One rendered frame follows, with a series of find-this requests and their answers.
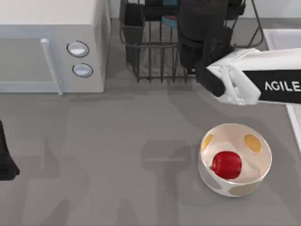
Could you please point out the pale microwave oven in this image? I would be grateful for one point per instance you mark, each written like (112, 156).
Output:
(98, 47)

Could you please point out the white bowl with yellow dots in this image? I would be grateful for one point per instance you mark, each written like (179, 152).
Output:
(256, 169)

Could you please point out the black utensil holder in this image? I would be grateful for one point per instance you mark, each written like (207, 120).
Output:
(133, 35)

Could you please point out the small microwave knob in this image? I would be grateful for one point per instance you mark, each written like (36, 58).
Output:
(82, 70)

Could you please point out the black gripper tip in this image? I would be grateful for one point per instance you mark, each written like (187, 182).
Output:
(5, 160)

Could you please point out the red apple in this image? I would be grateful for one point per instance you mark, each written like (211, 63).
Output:
(227, 165)

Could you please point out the microwave door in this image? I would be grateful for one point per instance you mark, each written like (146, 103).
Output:
(21, 61)

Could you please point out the blue plate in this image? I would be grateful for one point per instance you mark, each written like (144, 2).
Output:
(169, 20)

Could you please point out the large microwave knob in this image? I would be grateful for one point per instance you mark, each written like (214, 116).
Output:
(77, 49)

